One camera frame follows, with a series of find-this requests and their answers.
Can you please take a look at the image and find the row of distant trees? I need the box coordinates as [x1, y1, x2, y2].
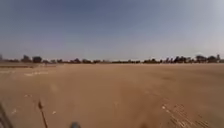
[0, 53, 224, 65]

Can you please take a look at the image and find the robot's own part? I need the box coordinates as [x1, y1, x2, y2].
[70, 122, 82, 128]

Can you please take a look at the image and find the brown sandy ground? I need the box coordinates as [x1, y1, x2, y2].
[0, 62, 224, 128]

